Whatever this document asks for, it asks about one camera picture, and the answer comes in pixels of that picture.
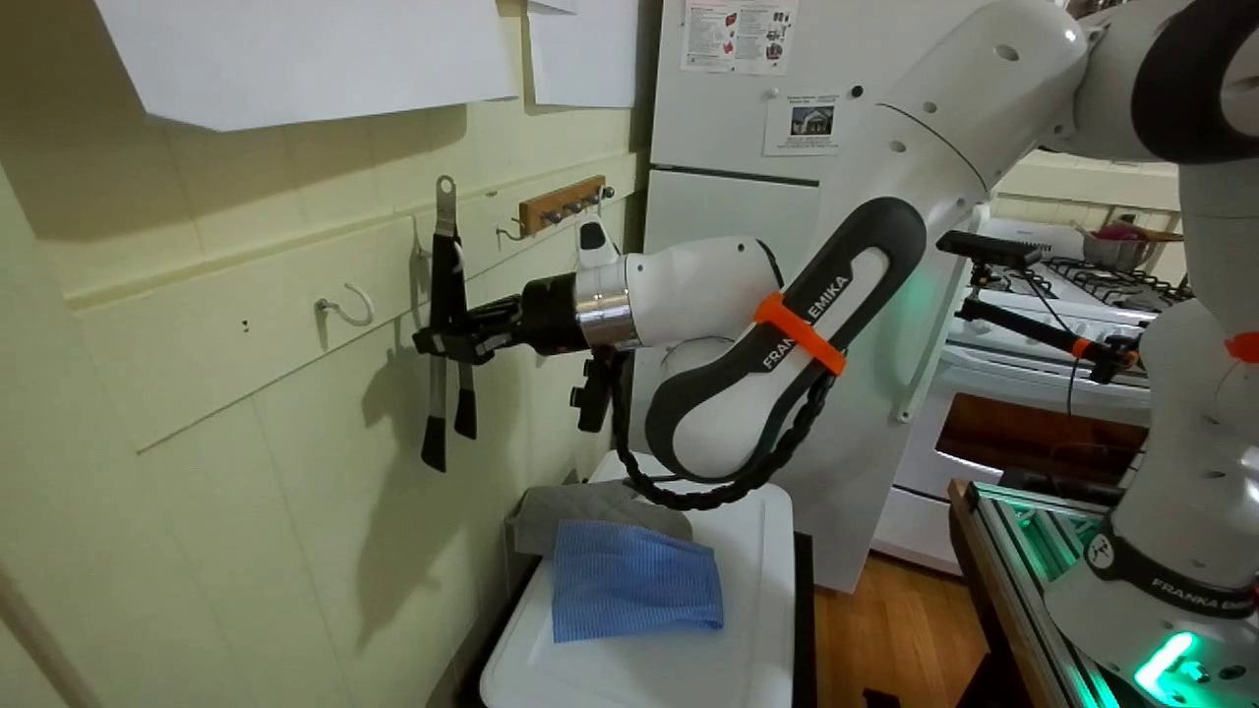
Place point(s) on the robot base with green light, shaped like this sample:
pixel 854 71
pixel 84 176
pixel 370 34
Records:
pixel 1154 592

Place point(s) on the blue cloth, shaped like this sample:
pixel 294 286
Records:
pixel 614 578

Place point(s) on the white paper sheet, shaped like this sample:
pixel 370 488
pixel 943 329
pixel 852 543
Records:
pixel 585 51
pixel 248 64

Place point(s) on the white refrigerator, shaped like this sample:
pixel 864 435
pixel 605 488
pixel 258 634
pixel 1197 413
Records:
pixel 757 134

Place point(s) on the white kitchen stove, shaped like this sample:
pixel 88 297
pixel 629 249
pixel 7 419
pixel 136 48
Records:
pixel 1011 409

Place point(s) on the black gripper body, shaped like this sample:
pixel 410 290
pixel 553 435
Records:
pixel 539 315

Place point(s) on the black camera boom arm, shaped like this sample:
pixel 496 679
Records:
pixel 1106 355

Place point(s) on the red pot on stove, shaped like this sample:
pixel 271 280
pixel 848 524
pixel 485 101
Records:
pixel 1115 246

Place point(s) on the wooden coat peg rail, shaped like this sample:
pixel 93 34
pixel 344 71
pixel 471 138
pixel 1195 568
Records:
pixel 559 200

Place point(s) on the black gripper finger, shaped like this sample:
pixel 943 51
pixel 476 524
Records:
pixel 447 342

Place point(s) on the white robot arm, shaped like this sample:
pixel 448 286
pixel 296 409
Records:
pixel 1147 80

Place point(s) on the white wall hook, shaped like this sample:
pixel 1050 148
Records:
pixel 510 232
pixel 350 305

